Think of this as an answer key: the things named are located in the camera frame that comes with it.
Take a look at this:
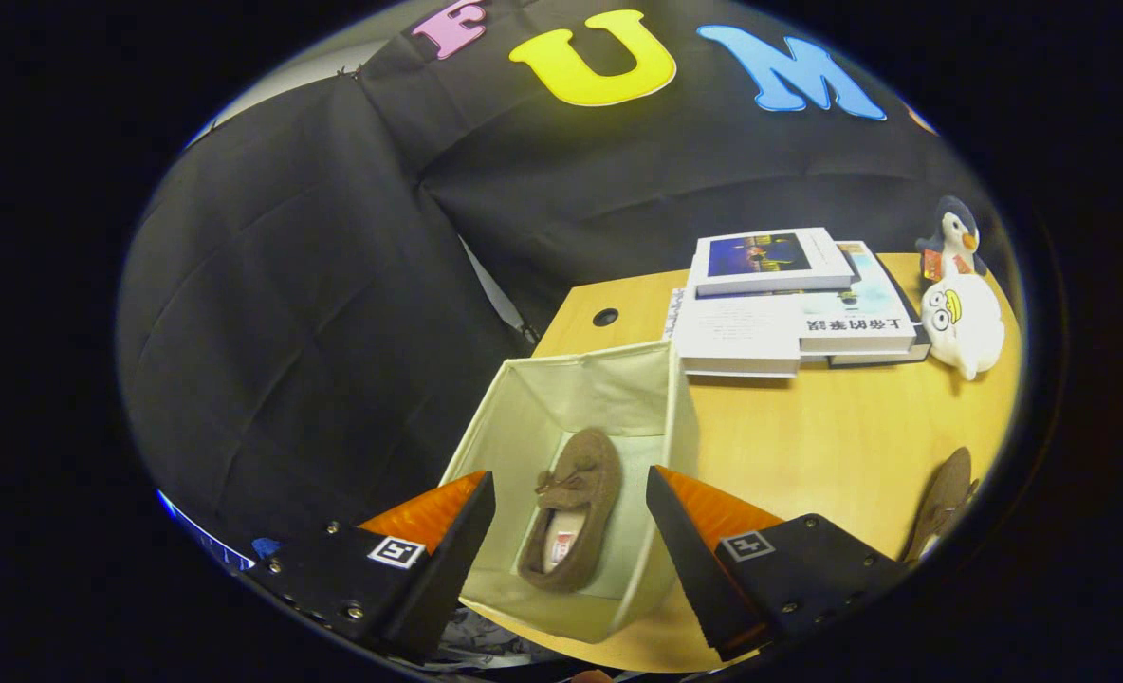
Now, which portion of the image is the white plush toy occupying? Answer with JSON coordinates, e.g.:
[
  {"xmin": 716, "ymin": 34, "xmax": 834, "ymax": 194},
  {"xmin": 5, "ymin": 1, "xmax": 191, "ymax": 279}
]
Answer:
[{"xmin": 920, "ymin": 273, "xmax": 1006, "ymax": 381}]

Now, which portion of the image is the green fabric storage box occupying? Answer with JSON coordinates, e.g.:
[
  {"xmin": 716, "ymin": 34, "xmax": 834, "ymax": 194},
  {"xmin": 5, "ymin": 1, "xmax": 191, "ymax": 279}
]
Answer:
[{"xmin": 438, "ymin": 340, "xmax": 700, "ymax": 644}]

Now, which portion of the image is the book with light blue cover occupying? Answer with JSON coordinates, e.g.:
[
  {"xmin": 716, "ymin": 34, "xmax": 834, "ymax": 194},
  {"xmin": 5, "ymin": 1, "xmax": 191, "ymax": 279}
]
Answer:
[{"xmin": 797, "ymin": 241, "xmax": 918, "ymax": 355}]

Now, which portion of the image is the black backdrop cloth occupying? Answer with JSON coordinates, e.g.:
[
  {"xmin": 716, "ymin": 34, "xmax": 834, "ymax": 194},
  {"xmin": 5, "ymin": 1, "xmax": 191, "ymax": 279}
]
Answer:
[{"xmin": 116, "ymin": 0, "xmax": 1008, "ymax": 570}]

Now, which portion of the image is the black book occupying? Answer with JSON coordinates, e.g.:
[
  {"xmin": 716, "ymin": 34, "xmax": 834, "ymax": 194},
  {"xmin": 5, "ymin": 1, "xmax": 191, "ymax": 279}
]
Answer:
[{"xmin": 827, "ymin": 254, "xmax": 932, "ymax": 369}]

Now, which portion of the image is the grey penguin plush toy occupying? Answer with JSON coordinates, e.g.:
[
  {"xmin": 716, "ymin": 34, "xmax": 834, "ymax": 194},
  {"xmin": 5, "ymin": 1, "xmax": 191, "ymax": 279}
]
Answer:
[{"xmin": 914, "ymin": 195, "xmax": 989, "ymax": 284}]

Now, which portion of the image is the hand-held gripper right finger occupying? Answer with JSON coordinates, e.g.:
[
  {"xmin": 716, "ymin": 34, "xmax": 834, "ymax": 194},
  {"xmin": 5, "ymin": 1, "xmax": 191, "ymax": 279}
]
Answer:
[{"xmin": 645, "ymin": 465, "xmax": 909, "ymax": 663}]

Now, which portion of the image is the small book dark blue cover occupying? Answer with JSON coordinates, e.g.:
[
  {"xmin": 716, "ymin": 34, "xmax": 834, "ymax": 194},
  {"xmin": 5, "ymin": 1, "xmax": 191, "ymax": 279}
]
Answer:
[{"xmin": 692, "ymin": 227, "xmax": 855, "ymax": 298}]

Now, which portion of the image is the blue object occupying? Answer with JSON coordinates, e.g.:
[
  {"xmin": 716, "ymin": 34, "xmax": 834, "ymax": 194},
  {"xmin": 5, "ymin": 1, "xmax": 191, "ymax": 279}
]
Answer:
[{"xmin": 157, "ymin": 489, "xmax": 283, "ymax": 570}]

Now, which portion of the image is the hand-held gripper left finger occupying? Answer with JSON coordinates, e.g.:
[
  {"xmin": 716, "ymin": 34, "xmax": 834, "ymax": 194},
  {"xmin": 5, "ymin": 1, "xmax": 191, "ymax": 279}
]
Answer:
[{"xmin": 247, "ymin": 471, "xmax": 497, "ymax": 663}]

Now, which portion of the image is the large white book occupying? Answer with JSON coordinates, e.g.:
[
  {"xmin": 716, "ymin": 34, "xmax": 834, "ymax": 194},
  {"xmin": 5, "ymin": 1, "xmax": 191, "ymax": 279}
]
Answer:
[{"xmin": 666, "ymin": 287, "xmax": 804, "ymax": 378}]

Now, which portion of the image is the brown fuzzy slipper shoe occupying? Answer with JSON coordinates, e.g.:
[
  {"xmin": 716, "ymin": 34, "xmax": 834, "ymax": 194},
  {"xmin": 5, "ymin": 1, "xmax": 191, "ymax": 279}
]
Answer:
[
  {"xmin": 903, "ymin": 447, "xmax": 982, "ymax": 563},
  {"xmin": 518, "ymin": 427, "xmax": 623, "ymax": 594}
]

